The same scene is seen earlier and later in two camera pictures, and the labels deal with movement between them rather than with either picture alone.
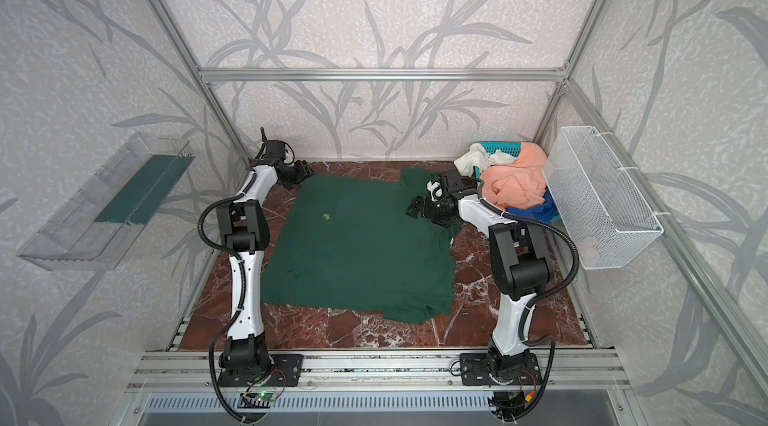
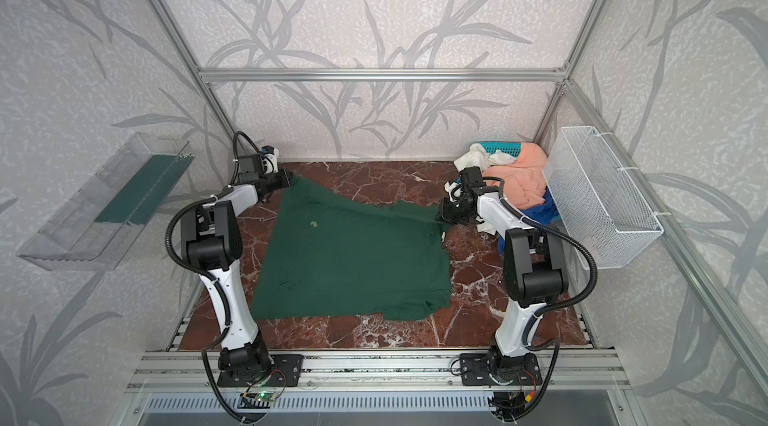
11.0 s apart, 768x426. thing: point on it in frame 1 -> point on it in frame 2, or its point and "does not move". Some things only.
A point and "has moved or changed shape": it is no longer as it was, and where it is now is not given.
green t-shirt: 346,242 has moved or changed shape
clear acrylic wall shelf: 93,228 does not move
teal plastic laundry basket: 509,150 does not move
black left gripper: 300,171 -> 282,178
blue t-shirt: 542,212 does not move
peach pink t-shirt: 520,183 does not move
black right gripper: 421,207 -> 450,210
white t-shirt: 477,156 does not move
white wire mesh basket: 605,216 does not move
